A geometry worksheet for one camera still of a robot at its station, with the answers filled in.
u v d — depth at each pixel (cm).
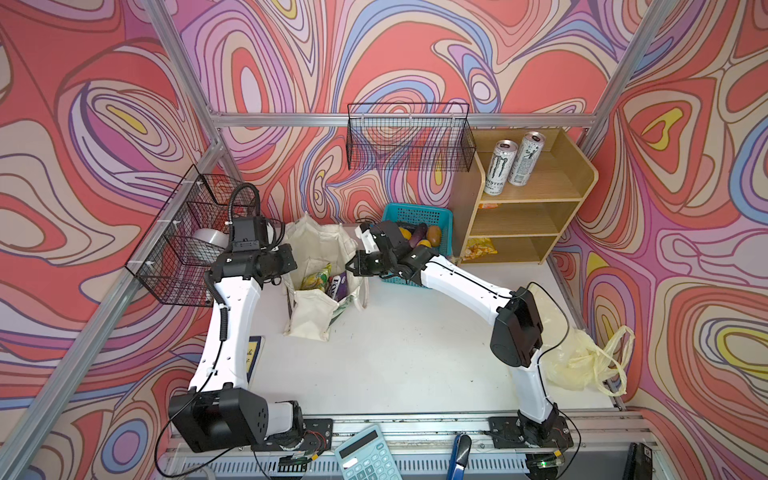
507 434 73
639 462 68
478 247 108
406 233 112
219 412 38
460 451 67
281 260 69
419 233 111
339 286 87
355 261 77
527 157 79
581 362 75
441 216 113
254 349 86
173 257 71
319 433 73
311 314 79
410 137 96
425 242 108
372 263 72
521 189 86
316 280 88
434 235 111
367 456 69
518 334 51
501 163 75
